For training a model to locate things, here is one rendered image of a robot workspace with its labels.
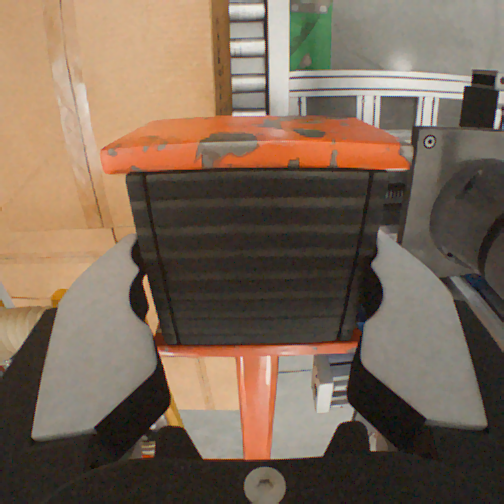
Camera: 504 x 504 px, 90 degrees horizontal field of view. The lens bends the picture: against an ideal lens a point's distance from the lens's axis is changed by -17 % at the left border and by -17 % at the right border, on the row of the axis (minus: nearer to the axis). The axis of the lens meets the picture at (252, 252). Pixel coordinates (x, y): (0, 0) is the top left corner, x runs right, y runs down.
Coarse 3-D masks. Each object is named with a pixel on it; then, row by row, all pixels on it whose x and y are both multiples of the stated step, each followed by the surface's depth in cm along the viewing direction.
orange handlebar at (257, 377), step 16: (240, 368) 15; (256, 368) 14; (272, 368) 14; (240, 384) 15; (256, 384) 15; (272, 384) 15; (240, 400) 16; (256, 400) 16; (272, 400) 16; (240, 416) 18; (256, 416) 17; (272, 416) 17; (256, 432) 18; (272, 432) 19; (256, 448) 20
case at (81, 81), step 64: (0, 0) 28; (64, 0) 29; (128, 0) 30; (192, 0) 30; (0, 64) 32; (64, 64) 33; (128, 64) 34; (192, 64) 35; (0, 128) 37; (64, 128) 38; (128, 128) 39; (0, 192) 43; (64, 192) 43
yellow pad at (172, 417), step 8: (56, 296) 28; (56, 304) 28; (168, 384) 38; (168, 408) 39; (176, 408) 41; (168, 416) 40; (176, 416) 41; (160, 424) 41; (168, 424) 41; (176, 424) 41; (152, 432) 42; (144, 440) 39
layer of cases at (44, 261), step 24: (0, 216) 89; (0, 240) 94; (24, 240) 94; (48, 240) 94; (72, 240) 95; (96, 240) 95; (0, 264) 100; (24, 264) 100; (48, 264) 100; (72, 264) 100; (24, 288) 106; (48, 288) 106; (144, 288) 106; (168, 360) 128; (192, 360) 128; (216, 360) 127; (192, 384) 138; (216, 384) 138; (192, 408) 151; (216, 408) 150
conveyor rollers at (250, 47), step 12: (240, 12) 61; (252, 12) 61; (264, 12) 63; (240, 48) 66; (252, 48) 66; (264, 48) 66; (240, 84) 70; (252, 84) 70; (264, 84) 70; (240, 108) 76; (252, 108) 75; (264, 108) 75
